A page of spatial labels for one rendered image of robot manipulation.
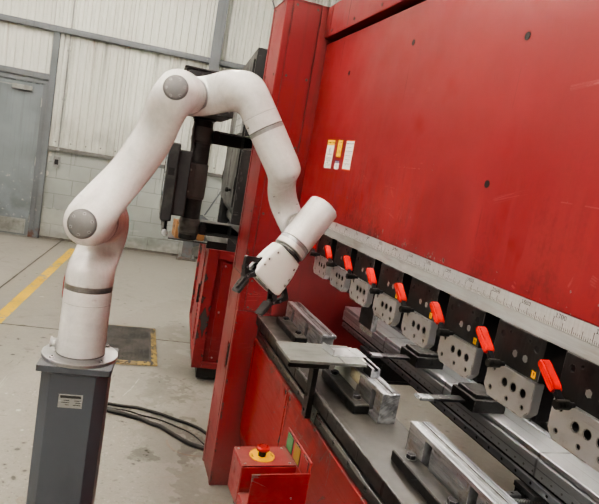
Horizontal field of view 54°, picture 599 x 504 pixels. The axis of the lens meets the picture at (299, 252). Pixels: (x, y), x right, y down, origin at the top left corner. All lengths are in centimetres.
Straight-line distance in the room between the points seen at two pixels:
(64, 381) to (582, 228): 123
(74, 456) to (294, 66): 181
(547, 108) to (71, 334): 122
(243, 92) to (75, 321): 71
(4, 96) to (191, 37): 264
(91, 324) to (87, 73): 742
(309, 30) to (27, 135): 659
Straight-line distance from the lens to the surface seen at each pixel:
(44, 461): 170
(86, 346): 159
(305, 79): 271
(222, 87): 148
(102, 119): 877
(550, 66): 136
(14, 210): 901
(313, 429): 198
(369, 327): 194
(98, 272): 154
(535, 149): 132
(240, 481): 168
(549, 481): 165
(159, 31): 884
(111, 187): 148
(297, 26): 273
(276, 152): 144
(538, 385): 124
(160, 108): 143
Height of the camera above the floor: 158
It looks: 8 degrees down
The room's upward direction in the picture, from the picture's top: 10 degrees clockwise
